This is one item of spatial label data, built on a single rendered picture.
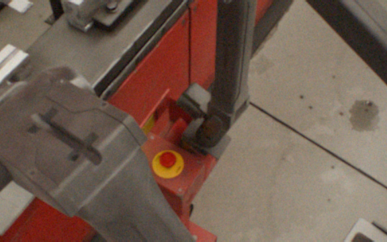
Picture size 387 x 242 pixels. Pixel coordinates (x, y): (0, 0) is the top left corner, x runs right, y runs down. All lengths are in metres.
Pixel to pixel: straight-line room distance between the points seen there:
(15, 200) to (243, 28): 0.49
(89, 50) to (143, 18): 0.16
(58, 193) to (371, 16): 0.50
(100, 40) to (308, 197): 1.11
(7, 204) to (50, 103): 0.59
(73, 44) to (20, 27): 1.34
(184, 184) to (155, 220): 0.80
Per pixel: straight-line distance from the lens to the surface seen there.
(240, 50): 0.88
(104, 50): 1.28
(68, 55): 1.29
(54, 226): 1.44
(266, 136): 2.16
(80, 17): 1.29
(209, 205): 2.00
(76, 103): 0.37
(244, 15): 0.83
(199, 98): 1.09
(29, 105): 0.40
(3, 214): 0.96
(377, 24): 0.72
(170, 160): 1.17
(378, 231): 0.90
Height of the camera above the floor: 1.84
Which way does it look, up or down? 59 degrees down
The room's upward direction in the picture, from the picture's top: 4 degrees counter-clockwise
